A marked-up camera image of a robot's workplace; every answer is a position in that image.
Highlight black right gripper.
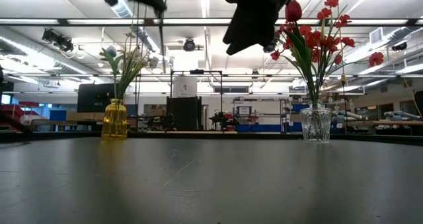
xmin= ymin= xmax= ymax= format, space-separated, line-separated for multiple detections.
xmin=221 ymin=0 xmax=300 ymax=56

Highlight red tulip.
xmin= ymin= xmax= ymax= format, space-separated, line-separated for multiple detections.
xmin=284 ymin=0 xmax=320 ymax=102

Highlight white tulip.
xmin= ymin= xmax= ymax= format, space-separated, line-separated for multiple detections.
xmin=100 ymin=46 xmax=120 ymax=101

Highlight clear glass vase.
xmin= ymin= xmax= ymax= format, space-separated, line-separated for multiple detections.
xmin=299 ymin=102 xmax=332 ymax=144

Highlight yellow glass vase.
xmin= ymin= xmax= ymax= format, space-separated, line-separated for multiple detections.
xmin=100 ymin=98 xmax=128 ymax=141

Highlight white cylindrical tank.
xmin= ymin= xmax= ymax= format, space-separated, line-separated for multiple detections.
xmin=173 ymin=75 xmax=198 ymax=98

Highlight blue storage bins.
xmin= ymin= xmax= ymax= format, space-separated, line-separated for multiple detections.
xmin=236 ymin=123 xmax=302 ymax=133

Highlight black cabinet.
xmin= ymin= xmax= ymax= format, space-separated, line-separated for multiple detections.
xmin=166 ymin=96 xmax=203 ymax=131

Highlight black monitor box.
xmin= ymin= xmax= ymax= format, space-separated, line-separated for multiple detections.
xmin=77 ymin=83 xmax=116 ymax=113

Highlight white ceiling vent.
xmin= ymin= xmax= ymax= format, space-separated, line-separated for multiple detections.
xmin=369 ymin=27 xmax=384 ymax=45

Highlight cardboard box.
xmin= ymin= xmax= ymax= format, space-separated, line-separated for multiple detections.
xmin=65 ymin=110 xmax=106 ymax=122

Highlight wooden workbench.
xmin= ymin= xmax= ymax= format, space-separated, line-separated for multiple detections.
xmin=346 ymin=120 xmax=423 ymax=135

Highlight grey foam rolls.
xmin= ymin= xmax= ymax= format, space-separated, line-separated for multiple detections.
xmin=383 ymin=110 xmax=422 ymax=120

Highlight black ceiling camera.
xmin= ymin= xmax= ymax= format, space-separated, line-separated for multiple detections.
xmin=182 ymin=38 xmax=196 ymax=52

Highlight black metal frame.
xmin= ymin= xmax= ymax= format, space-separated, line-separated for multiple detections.
xmin=170 ymin=69 xmax=223 ymax=131

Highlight black camera rig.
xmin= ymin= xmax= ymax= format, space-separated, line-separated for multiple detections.
xmin=41 ymin=28 xmax=74 ymax=53

